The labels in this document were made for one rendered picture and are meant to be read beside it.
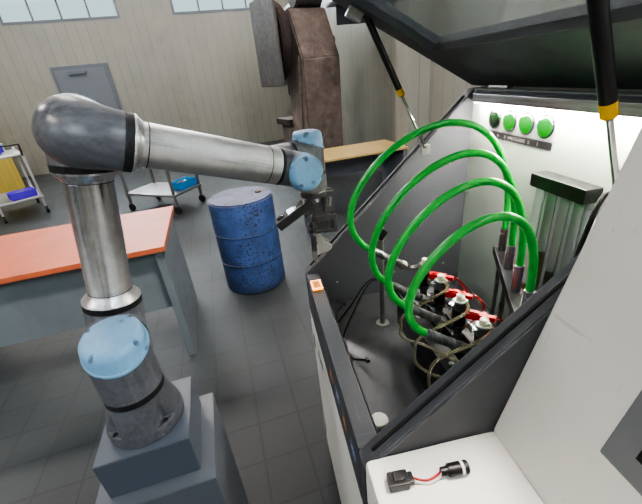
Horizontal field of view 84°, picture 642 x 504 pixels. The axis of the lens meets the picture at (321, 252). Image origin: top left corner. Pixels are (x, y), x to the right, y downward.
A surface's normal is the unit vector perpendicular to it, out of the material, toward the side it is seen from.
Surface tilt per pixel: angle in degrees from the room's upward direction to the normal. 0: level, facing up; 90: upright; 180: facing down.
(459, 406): 90
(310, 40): 63
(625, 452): 76
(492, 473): 0
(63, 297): 90
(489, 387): 90
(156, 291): 90
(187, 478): 0
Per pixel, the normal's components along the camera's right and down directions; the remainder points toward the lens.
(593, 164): -0.98, 0.17
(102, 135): 0.35, 0.16
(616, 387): -0.97, -0.05
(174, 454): 0.29, 0.40
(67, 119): 0.05, -0.06
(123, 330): -0.03, -0.84
